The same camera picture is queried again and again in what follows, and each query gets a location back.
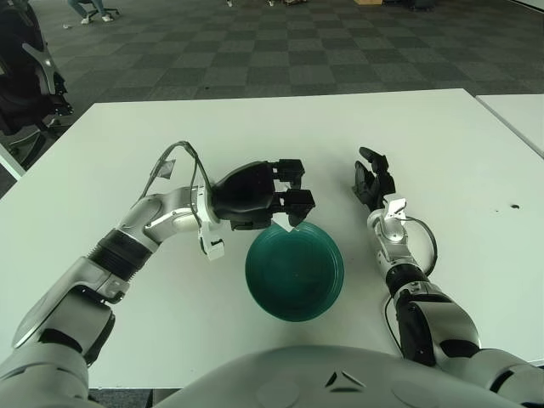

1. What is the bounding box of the black office chair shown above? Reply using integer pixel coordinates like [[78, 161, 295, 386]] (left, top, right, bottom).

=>
[[0, 3, 76, 158]]

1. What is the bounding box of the black right elbow cable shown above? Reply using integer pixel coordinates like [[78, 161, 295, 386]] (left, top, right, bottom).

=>
[[384, 295, 403, 345]]

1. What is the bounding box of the green round plate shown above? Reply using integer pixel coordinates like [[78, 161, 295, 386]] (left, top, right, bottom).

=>
[[244, 220, 345, 325]]

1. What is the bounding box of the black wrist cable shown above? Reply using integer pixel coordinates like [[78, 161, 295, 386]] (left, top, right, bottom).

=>
[[403, 216, 439, 273], [142, 139, 213, 222]]

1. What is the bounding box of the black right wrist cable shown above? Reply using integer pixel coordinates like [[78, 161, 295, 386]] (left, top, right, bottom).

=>
[[403, 216, 439, 273]]

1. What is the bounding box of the silver robot torso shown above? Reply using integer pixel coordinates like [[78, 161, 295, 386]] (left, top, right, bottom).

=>
[[169, 344, 524, 408]]

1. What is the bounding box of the seated person in jeans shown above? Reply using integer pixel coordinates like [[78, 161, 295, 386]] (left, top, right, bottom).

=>
[[67, 0, 107, 25]]

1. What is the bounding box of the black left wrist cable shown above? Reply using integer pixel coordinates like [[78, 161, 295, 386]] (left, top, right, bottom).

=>
[[142, 139, 213, 222]]

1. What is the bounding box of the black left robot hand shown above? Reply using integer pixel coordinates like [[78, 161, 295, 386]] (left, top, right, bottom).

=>
[[210, 158, 316, 233]]

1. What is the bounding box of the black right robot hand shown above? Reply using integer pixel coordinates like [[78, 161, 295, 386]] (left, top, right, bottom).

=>
[[351, 146, 397, 212]]

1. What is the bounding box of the black swivel chair of person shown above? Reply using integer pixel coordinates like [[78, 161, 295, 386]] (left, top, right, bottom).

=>
[[91, 0, 120, 21]]

